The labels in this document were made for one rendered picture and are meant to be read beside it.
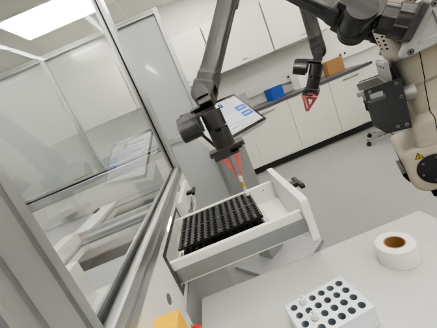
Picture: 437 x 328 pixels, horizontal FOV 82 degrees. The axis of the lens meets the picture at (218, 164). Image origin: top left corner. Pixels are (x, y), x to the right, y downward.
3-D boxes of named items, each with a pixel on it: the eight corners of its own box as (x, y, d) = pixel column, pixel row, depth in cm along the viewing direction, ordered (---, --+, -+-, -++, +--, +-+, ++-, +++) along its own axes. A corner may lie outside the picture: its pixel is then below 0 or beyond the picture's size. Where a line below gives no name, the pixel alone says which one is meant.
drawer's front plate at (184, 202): (196, 200, 116) (186, 178, 114) (194, 228, 88) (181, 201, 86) (192, 201, 116) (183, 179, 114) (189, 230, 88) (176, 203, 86)
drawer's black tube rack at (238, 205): (256, 209, 79) (249, 191, 78) (271, 237, 62) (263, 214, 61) (191, 235, 80) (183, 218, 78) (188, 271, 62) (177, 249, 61)
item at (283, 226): (276, 196, 83) (270, 179, 82) (309, 233, 58) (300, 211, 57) (164, 242, 84) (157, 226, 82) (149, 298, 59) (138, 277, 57)
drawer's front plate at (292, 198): (281, 196, 85) (270, 166, 82) (321, 239, 57) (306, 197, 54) (276, 198, 85) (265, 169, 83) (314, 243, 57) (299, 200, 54)
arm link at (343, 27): (395, -1, 62) (385, 16, 67) (352, -8, 65) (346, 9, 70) (382, 32, 61) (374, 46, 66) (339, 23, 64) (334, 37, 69)
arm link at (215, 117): (217, 103, 65) (218, 103, 71) (194, 114, 66) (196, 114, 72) (228, 127, 67) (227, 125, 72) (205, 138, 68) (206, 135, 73)
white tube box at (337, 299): (345, 291, 49) (340, 275, 48) (380, 324, 41) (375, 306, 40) (290, 321, 48) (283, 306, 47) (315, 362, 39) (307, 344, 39)
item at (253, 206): (250, 193, 78) (249, 191, 78) (263, 217, 61) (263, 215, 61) (244, 195, 78) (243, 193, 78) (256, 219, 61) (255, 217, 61)
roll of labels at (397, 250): (397, 276, 48) (392, 258, 47) (370, 256, 54) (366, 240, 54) (430, 261, 48) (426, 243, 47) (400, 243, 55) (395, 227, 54)
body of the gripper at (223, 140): (246, 145, 68) (235, 120, 66) (212, 161, 68) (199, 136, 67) (243, 142, 74) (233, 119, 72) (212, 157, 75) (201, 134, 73)
